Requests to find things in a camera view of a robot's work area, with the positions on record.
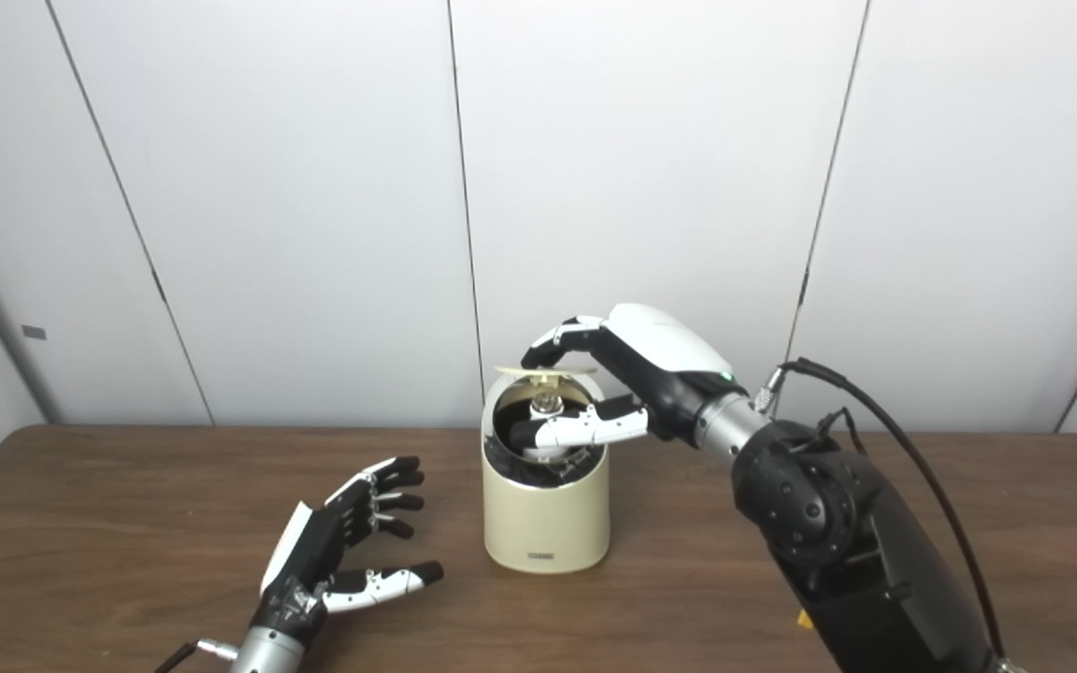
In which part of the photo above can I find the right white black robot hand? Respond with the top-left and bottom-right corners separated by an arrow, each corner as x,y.
512,303 -> 736,451

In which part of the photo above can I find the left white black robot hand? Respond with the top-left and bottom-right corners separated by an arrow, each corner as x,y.
251,456 -> 444,646

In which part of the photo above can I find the small white plastic bottle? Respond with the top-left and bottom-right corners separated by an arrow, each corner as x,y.
524,393 -> 586,461

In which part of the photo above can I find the black bin liner bag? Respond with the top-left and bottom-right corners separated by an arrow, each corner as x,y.
487,383 -> 607,487

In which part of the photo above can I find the cream-colored plastic bin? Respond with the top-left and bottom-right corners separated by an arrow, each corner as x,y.
482,369 -> 610,574

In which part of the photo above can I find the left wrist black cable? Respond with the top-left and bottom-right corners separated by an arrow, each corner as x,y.
155,638 -> 240,673

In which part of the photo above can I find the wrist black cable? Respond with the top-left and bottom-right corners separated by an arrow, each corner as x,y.
754,358 -> 1012,673
155,638 -> 240,673

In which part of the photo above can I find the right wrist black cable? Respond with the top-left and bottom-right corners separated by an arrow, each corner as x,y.
754,358 -> 1012,673

